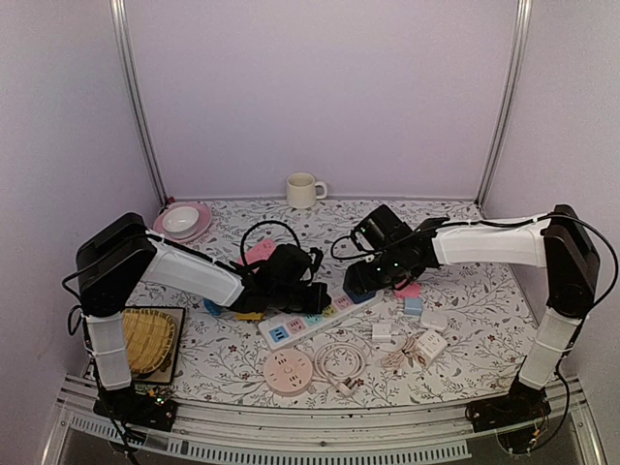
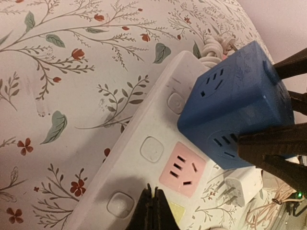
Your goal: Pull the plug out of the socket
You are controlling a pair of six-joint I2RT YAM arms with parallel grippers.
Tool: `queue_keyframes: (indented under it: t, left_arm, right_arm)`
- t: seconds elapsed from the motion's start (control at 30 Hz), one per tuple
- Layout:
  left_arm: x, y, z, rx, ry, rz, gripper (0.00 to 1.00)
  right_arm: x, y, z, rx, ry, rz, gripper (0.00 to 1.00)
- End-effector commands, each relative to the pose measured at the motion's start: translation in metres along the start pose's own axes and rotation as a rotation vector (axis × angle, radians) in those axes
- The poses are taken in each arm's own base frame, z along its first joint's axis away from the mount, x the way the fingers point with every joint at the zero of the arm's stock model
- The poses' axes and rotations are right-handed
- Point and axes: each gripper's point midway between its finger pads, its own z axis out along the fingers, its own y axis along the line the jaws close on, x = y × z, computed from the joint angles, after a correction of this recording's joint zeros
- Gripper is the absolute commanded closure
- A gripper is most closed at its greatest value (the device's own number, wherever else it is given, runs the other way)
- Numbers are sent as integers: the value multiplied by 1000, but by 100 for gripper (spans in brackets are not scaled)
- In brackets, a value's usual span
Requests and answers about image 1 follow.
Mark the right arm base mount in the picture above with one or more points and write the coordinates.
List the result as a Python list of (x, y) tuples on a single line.
[(520, 404)]

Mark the white delixi socket adapter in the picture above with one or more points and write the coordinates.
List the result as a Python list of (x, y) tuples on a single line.
[(429, 346)]

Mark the white charger plug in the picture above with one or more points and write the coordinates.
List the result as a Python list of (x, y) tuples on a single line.
[(381, 333)]

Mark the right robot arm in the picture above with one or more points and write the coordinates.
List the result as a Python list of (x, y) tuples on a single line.
[(556, 244)]

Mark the pink triangular power strip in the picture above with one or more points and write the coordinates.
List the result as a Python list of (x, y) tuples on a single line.
[(259, 252)]

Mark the left aluminium frame post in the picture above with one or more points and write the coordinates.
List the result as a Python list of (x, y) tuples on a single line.
[(120, 25)]

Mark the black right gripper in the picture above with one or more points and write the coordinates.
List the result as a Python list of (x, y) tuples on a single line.
[(364, 280)]

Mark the cream ceramic mug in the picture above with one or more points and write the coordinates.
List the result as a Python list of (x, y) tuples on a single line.
[(304, 190)]

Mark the yellow cube socket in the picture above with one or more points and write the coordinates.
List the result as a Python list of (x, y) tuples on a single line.
[(249, 317)]

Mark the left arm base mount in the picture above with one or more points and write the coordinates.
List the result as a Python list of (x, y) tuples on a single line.
[(128, 406)]

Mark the white long power strip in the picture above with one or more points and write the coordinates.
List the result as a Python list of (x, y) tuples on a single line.
[(286, 330)]

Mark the cyan cube socket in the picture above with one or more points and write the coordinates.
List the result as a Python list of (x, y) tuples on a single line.
[(212, 308)]

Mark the aluminium frame post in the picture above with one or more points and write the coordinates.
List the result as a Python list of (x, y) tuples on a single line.
[(120, 25), (517, 54)]

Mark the pink plate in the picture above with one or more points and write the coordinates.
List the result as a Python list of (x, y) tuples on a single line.
[(203, 225)]

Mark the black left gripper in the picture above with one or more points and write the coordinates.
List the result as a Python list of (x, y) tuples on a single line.
[(319, 297)]

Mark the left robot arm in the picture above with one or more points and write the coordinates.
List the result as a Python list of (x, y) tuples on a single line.
[(125, 253)]

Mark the light blue charger plug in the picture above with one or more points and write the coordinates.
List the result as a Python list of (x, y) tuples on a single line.
[(413, 306)]

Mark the white square adapter plug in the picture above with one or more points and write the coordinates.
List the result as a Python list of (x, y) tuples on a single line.
[(437, 321)]

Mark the woven bamboo basket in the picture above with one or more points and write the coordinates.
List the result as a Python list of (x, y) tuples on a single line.
[(149, 335)]

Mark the right aluminium frame post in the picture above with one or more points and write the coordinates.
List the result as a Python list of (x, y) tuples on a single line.
[(517, 54)]

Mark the white bowl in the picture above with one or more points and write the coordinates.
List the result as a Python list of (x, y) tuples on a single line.
[(181, 222)]

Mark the dark blue cube socket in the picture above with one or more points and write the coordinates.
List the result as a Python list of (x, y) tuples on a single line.
[(360, 298)]

